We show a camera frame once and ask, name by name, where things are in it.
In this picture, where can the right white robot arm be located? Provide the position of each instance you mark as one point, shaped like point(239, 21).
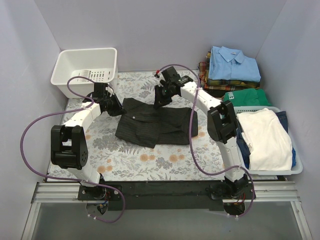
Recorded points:
point(221, 121)

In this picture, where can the light grey laundry basket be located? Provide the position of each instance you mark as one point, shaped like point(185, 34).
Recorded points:
point(297, 169)

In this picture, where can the plaid folded shirt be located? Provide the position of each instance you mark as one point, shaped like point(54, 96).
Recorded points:
point(224, 85)

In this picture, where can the green folded shirt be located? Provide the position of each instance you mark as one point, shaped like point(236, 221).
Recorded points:
point(247, 97)

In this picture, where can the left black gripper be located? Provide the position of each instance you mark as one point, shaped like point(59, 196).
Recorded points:
point(115, 106)

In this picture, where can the light blue folded shirt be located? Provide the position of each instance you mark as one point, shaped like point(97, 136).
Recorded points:
point(231, 64)

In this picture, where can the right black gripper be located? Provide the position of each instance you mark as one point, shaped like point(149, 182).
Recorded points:
point(161, 94)

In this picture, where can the white garment in basket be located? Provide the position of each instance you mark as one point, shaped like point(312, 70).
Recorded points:
point(267, 140)

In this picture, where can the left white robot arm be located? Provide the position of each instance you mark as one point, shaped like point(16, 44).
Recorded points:
point(68, 142)

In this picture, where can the black pinstriped long sleeve shirt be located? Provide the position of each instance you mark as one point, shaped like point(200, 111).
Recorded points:
point(147, 127)

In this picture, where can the white plastic bin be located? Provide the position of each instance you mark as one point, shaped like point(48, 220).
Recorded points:
point(74, 66)

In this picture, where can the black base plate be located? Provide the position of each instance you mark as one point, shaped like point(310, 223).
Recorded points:
point(165, 195)

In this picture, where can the aluminium rail frame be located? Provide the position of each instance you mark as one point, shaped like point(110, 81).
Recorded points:
point(265, 191)

